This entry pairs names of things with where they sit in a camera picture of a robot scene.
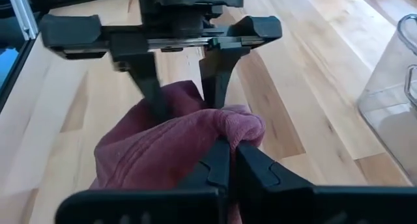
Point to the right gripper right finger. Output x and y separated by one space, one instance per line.
267 191

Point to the silver metal bracket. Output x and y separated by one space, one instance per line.
23 15

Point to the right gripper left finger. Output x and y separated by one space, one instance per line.
218 172

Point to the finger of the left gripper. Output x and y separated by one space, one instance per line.
216 77
143 74

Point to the maroon baseball cap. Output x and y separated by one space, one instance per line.
156 152

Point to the clear plastic bin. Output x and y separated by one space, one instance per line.
391 120

